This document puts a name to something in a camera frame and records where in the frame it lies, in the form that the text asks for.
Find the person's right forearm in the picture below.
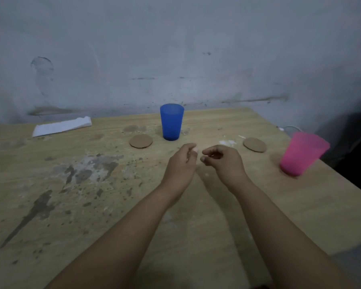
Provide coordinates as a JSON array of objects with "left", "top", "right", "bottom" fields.
[{"left": 227, "top": 177, "right": 360, "bottom": 289}]

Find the person's right hand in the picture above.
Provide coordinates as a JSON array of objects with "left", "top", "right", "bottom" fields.
[{"left": 200, "top": 145, "right": 249, "bottom": 195}]

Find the white folded paper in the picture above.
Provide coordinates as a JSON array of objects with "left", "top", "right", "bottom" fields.
[{"left": 32, "top": 116, "right": 92, "bottom": 138}]

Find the person's left hand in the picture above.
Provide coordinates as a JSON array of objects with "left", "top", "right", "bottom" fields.
[{"left": 161, "top": 143, "right": 198, "bottom": 193}]

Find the person's left forearm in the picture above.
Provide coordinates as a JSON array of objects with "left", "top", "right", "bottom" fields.
[{"left": 45, "top": 181, "right": 185, "bottom": 289}]

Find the blue plastic cup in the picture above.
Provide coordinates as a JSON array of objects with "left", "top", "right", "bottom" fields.
[{"left": 160, "top": 103, "right": 185, "bottom": 141}]

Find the round cardboard coaster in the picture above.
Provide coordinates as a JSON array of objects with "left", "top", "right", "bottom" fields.
[
  {"left": 243, "top": 137, "right": 268, "bottom": 153},
  {"left": 129, "top": 134, "right": 153, "bottom": 148}
]

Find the pink plastic cup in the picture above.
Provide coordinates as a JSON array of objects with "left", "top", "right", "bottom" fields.
[{"left": 279, "top": 132, "right": 331, "bottom": 177}]

